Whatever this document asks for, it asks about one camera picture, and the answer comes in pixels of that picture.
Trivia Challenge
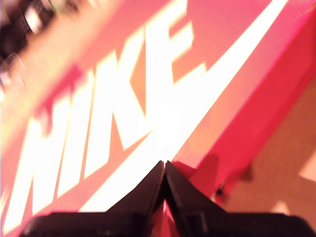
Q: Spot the red Nike shoebox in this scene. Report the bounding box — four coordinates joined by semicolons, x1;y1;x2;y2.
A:
0;0;316;237

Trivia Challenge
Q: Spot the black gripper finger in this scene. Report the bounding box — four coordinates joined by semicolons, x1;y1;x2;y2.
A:
164;160;228;237
106;160;165;237

